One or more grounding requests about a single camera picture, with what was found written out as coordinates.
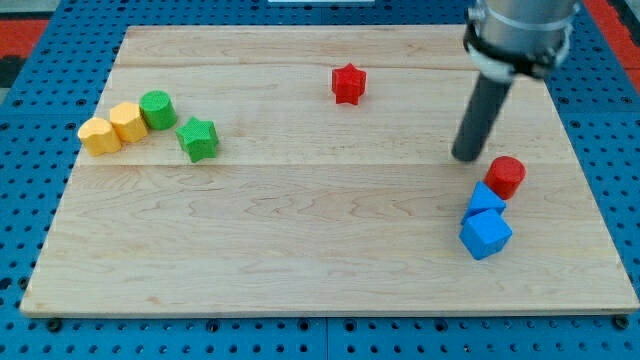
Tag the red star block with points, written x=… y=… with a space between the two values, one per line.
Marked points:
x=348 y=84

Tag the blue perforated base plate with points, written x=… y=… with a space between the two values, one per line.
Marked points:
x=62 y=80

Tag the red cylinder block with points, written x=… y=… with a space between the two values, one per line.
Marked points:
x=504 y=176

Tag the green cylinder block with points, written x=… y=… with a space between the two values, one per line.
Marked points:
x=158 y=110

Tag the blue cube block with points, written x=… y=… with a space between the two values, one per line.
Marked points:
x=485 y=234

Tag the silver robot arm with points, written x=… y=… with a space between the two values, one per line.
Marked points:
x=505 y=38

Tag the yellow hexagon block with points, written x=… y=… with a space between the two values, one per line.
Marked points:
x=128 y=122

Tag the blue triangle block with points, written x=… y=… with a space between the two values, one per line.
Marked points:
x=482 y=199

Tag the wooden board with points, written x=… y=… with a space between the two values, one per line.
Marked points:
x=313 y=208

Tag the yellow heart block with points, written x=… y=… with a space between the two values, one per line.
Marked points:
x=98 y=136

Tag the green star block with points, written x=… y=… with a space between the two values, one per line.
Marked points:
x=198 y=139

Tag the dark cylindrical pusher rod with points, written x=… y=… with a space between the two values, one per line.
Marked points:
x=480 y=115

